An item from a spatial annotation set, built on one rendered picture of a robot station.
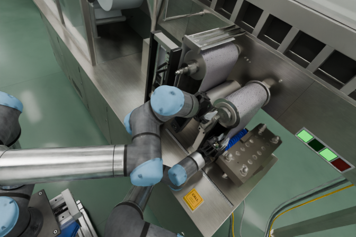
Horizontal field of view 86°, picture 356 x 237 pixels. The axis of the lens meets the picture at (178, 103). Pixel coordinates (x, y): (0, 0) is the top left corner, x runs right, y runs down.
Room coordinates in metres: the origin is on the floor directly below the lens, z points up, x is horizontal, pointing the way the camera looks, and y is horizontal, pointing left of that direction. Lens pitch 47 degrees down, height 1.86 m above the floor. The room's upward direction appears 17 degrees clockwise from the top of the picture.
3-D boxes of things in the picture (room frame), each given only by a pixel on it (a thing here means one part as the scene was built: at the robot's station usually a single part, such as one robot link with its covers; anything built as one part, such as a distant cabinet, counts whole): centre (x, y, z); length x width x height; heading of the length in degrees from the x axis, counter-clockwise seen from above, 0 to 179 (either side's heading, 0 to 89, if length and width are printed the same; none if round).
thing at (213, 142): (0.46, -0.20, 1.12); 0.12 x 0.08 x 0.09; 142
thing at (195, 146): (0.58, -0.17, 1.05); 0.06 x 0.05 x 0.31; 142
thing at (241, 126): (0.65, -0.34, 1.11); 0.23 x 0.01 x 0.18; 142
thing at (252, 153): (0.61, -0.46, 1.00); 0.40 x 0.16 x 0.06; 142
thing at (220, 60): (0.77, -0.19, 1.16); 0.39 x 0.23 x 0.51; 52
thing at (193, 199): (0.31, -0.20, 0.91); 0.07 x 0.07 x 0.02; 52
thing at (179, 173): (0.34, -0.10, 1.11); 0.11 x 0.08 x 0.09; 142
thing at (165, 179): (0.34, -0.08, 1.01); 0.11 x 0.08 x 0.11; 85
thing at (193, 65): (0.73, -0.01, 1.33); 0.06 x 0.06 x 0.06; 52
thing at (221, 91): (0.76, -0.20, 1.17); 0.26 x 0.12 x 0.12; 142
